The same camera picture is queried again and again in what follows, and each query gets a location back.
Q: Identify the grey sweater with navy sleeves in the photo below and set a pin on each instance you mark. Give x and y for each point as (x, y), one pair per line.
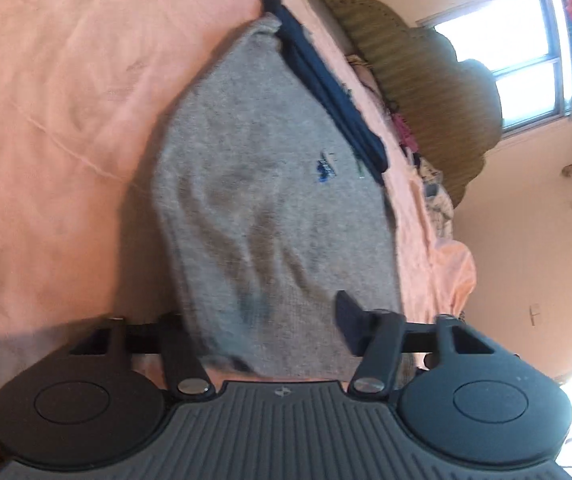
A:
(276, 200)

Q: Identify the white patterned garment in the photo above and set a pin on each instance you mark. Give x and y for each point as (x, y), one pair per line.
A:
(435, 195)

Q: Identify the magenta garment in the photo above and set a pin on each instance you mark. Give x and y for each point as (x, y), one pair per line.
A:
(405, 135)

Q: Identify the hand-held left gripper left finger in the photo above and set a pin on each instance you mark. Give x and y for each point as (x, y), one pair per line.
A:
(183, 350)

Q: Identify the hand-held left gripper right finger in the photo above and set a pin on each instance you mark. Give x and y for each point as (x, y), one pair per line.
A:
(351, 325)

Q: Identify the pink bed sheet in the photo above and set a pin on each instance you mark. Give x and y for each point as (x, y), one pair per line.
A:
(61, 140)

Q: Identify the olive padded headboard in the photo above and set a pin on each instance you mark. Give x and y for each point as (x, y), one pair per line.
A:
(415, 80)

